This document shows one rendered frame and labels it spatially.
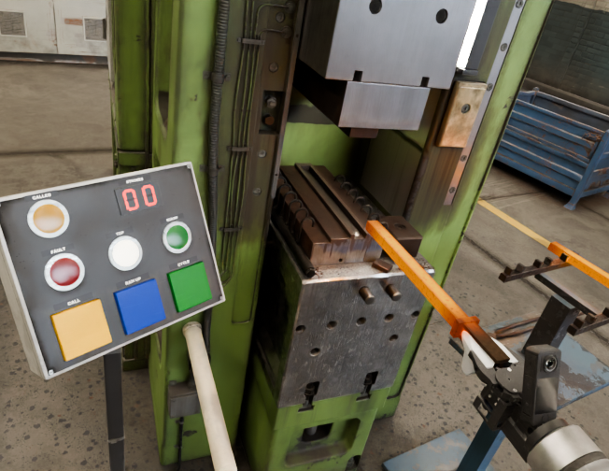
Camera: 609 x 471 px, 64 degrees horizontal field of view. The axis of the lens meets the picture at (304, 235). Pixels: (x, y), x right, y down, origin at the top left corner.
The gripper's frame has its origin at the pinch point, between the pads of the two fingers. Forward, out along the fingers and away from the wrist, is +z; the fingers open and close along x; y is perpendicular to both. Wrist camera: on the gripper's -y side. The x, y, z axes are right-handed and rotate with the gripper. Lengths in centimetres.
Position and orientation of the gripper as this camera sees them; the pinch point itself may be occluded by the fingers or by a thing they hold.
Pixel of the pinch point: (473, 333)
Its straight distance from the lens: 90.6
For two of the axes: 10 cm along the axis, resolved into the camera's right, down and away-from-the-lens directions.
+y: -1.7, 8.3, 5.3
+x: 9.3, -0.5, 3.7
